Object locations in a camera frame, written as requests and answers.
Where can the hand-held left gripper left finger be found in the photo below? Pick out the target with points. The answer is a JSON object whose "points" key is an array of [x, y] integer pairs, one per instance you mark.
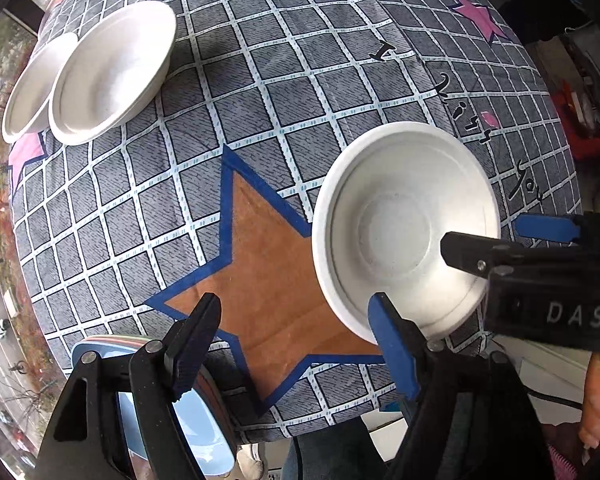
{"points": [[196, 347]]}

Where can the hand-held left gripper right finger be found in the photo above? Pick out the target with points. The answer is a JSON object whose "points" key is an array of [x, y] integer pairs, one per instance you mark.
{"points": [[391, 345]]}

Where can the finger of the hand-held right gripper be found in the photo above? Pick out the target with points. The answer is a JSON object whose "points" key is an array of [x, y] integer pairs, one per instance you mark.
{"points": [[545, 227], [472, 252]]}

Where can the white deep paper bowl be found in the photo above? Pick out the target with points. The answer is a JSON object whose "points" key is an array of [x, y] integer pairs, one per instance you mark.
{"points": [[395, 220]]}

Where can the person's right hand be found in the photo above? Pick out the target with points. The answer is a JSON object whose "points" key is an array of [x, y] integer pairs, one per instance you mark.
{"points": [[597, 400]]}

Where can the blue plate with striped rim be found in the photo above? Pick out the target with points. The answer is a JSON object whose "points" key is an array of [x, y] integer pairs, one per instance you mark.
{"points": [[192, 425]]}

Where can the red toolbox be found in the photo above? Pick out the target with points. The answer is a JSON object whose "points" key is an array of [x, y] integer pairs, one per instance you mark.
{"points": [[592, 145]]}

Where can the person's leg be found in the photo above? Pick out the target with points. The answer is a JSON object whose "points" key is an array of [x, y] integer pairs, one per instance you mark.
{"points": [[330, 452]]}

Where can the pink knit garment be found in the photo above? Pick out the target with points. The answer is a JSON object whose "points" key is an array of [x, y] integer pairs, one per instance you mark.
{"points": [[567, 462]]}

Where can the grey checked star tablecloth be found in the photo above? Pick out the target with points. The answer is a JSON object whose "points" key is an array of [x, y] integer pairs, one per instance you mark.
{"points": [[260, 100]]}

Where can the white shallow paper bowl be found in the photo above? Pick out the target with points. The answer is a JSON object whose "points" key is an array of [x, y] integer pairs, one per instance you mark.
{"points": [[112, 75]]}

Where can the white paper plate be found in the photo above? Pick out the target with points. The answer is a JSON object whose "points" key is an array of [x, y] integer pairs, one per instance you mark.
{"points": [[32, 90]]}

